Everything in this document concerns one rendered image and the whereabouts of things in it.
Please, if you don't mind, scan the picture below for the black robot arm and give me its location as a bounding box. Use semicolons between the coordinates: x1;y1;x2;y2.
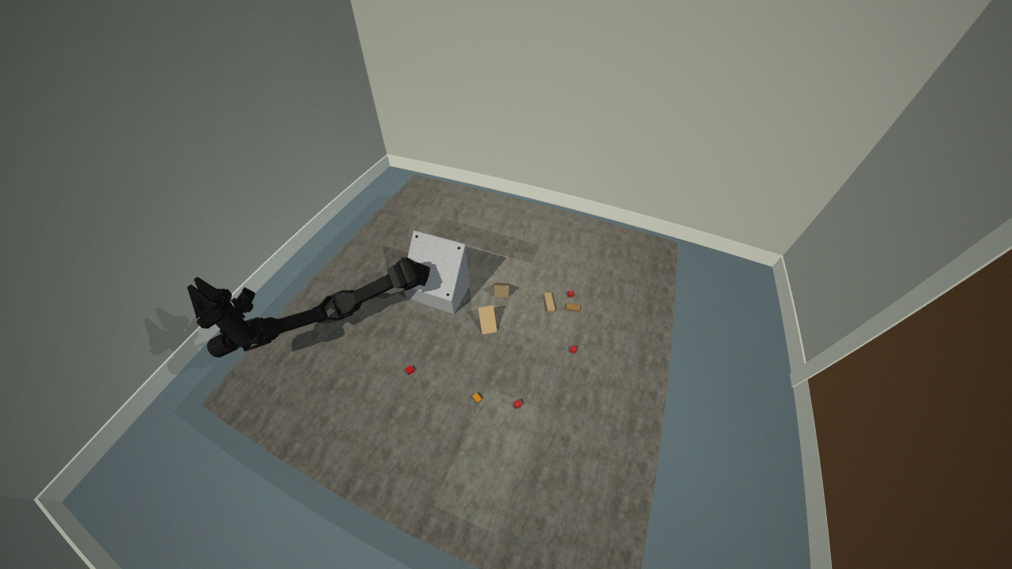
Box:
207;258;430;357

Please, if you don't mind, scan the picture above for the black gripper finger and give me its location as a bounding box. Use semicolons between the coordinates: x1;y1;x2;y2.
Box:
194;277;225;299
187;285;220;318

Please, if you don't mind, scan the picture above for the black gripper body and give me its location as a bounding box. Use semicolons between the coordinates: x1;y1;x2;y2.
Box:
196;289;244;335

